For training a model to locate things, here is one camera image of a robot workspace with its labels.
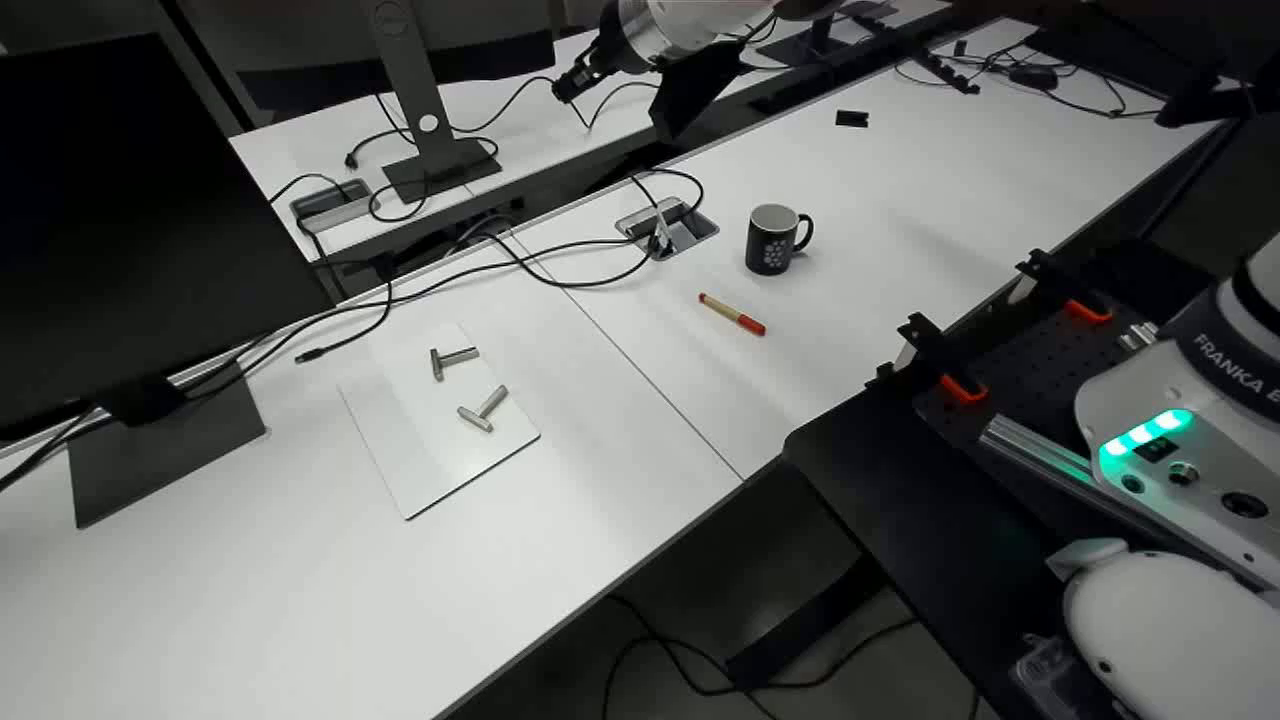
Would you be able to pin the black power strip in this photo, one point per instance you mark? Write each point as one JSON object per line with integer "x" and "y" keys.
{"x": 301, "y": 180}
{"x": 951, "y": 66}

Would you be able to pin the white rectangular board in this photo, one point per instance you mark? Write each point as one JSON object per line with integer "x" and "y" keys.
{"x": 426, "y": 455}

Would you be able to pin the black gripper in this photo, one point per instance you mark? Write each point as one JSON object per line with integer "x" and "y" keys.
{"x": 703, "y": 78}

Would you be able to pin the black mug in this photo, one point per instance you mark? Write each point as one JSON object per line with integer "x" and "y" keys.
{"x": 769, "y": 241}

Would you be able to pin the black stand foot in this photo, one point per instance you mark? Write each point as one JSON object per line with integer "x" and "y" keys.
{"x": 1202, "y": 106}

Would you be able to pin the dark flat pad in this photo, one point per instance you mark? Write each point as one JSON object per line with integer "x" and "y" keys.
{"x": 834, "y": 42}

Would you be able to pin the aluminium rail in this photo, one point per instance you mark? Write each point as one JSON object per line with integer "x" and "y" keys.
{"x": 1043, "y": 445}

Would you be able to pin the tan marker with red cap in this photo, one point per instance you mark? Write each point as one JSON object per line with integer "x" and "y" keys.
{"x": 731, "y": 314}

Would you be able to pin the grey metal bolt piece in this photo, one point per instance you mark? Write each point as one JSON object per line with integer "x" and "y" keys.
{"x": 482, "y": 406}

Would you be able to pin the black power adapter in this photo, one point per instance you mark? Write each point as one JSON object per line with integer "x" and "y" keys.
{"x": 1035, "y": 72}

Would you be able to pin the large black computer monitor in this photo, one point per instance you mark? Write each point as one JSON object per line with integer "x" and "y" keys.
{"x": 135, "y": 226}

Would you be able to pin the dark table foot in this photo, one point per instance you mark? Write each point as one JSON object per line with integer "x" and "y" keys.
{"x": 802, "y": 623}

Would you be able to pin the monitor with silver stand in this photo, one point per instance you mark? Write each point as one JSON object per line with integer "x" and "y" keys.
{"x": 419, "y": 83}

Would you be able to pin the small black tape piece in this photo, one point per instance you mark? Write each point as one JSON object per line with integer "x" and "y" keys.
{"x": 848, "y": 118}

